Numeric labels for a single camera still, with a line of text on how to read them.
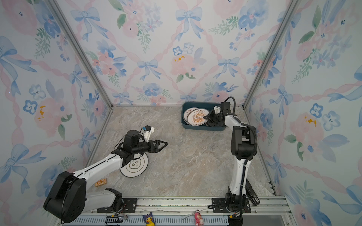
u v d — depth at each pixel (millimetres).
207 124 1034
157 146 729
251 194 748
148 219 679
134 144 676
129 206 735
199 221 675
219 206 729
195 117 1046
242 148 578
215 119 902
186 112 1125
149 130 762
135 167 872
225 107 837
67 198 423
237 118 670
